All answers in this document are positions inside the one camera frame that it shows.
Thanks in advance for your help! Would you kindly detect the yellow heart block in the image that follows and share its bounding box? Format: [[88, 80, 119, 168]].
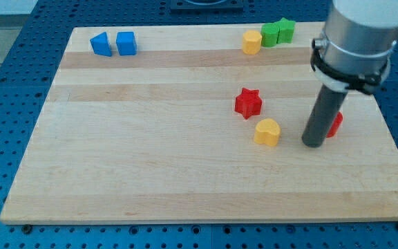
[[254, 118, 281, 147]]

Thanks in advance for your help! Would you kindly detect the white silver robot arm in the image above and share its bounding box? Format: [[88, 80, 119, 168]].
[[311, 0, 398, 95]]

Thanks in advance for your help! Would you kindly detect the wooden board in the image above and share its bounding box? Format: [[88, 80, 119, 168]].
[[0, 22, 398, 225]]

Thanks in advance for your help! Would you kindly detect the red star block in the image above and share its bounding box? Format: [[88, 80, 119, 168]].
[[234, 88, 263, 120]]

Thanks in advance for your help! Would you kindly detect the yellow hexagon block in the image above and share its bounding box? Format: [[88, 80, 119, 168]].
[[242, 30, 262, 55]]

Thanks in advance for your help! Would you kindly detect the blue cube block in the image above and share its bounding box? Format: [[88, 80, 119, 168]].
[[116, 32, 137, 56]]

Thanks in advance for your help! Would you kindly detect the green cylinder block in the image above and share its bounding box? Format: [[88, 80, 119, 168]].
[[260, 23, 280, 48]]

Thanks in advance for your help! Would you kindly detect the blue triangle block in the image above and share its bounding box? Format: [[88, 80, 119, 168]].
[[90, 32, 112, 57]]

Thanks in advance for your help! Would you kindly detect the green star block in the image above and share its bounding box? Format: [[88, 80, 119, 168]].
[[276, 17, 296, 44]]

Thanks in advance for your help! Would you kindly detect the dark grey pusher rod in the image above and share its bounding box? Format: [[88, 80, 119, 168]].
[[301, 85, 348, 148]]

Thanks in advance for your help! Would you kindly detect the red round block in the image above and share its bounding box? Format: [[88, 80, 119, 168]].
[[326, 111, 343, 138]]

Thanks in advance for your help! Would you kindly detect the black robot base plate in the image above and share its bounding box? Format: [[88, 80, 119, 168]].
[[169, 0, 244, 12]]

